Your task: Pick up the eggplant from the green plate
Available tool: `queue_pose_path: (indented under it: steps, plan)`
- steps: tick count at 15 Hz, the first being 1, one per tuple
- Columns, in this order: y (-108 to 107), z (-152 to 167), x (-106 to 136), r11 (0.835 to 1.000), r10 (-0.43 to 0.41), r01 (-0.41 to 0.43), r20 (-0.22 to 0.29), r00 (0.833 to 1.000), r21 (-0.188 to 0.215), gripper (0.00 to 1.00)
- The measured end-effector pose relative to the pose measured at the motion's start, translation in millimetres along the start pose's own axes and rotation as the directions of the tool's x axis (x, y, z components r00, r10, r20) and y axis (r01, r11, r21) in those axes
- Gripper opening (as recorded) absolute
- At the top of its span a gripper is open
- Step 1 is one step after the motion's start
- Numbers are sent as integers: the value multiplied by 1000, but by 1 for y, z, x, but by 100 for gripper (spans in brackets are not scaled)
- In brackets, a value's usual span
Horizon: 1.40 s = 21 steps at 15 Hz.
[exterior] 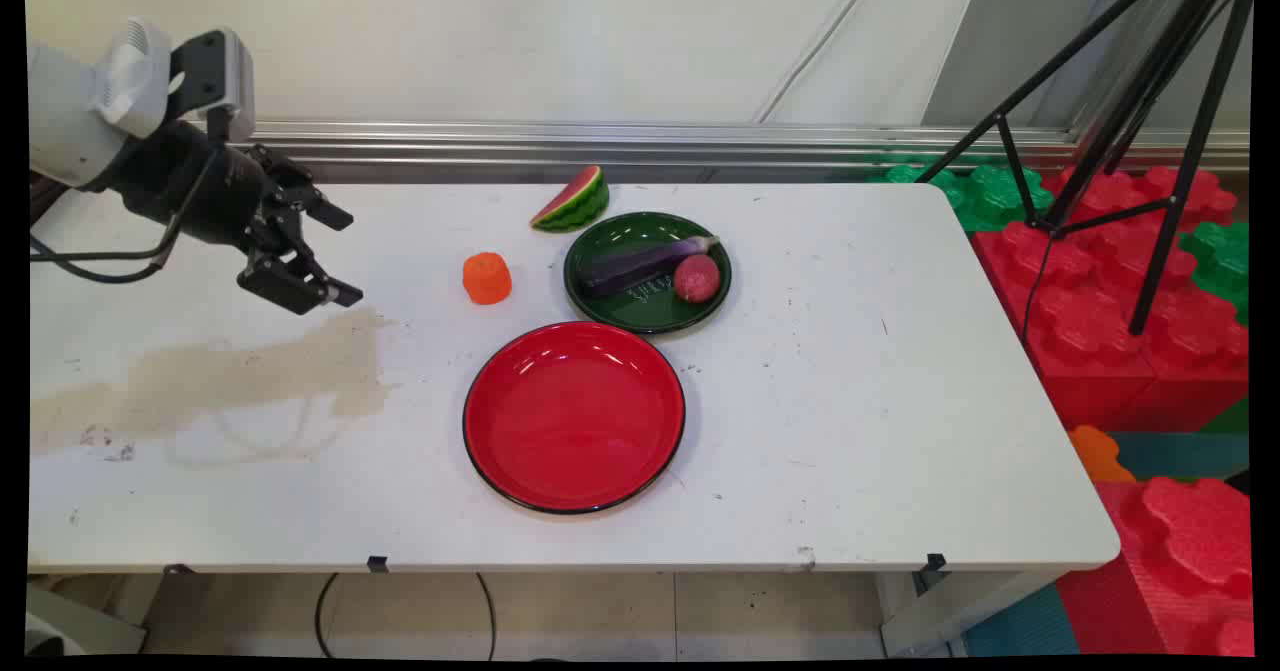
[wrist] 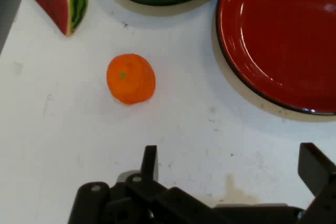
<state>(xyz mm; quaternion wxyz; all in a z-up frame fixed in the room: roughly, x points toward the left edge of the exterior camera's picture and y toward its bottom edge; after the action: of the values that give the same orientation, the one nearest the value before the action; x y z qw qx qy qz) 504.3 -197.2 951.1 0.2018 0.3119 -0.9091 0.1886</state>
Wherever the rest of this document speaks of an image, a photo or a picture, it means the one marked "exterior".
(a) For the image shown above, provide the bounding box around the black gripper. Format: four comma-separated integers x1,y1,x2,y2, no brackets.
98,119,365,317

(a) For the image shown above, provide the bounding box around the purple toy eggplant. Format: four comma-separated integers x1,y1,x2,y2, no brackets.
578,235,722,300

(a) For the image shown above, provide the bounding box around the orange toy carrot piece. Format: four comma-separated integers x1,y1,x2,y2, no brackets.
462,252,513,306

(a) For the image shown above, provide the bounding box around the toy watermelon slice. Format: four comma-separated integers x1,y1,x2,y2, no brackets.
530,165,611,234

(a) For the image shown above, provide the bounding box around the red round plate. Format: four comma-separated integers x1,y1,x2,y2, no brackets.
462,321,687,516

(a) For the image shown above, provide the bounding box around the green round plate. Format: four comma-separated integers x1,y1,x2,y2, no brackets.
563,212,733,336

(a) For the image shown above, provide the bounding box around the red toy apple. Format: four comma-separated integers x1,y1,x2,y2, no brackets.
673,254,722,304

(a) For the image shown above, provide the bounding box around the green foam block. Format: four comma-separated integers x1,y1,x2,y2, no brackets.
1178,220,1251,328
868,155,1057,235

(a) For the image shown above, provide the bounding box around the white table leg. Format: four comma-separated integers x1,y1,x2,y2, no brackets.
878,569,1063,658

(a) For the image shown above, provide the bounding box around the orange foam block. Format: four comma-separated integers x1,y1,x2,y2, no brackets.
1067,425,1137,484

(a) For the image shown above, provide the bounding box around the black tripod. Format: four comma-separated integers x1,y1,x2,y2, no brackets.
915,0,1257,338

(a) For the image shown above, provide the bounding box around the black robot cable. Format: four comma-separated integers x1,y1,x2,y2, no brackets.
30,146,227,285

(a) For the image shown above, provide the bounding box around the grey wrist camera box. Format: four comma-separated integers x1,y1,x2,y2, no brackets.
168,28,257,144

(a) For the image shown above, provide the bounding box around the aluminium wall rail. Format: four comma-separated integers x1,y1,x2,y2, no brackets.
205,119,1251,185

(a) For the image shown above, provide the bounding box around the black floor cable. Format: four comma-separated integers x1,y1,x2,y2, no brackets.
476,573,499,660
314,573,342,660

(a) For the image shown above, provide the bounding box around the thin black tripod cable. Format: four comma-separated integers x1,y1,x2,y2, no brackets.
1019,236,1053,348

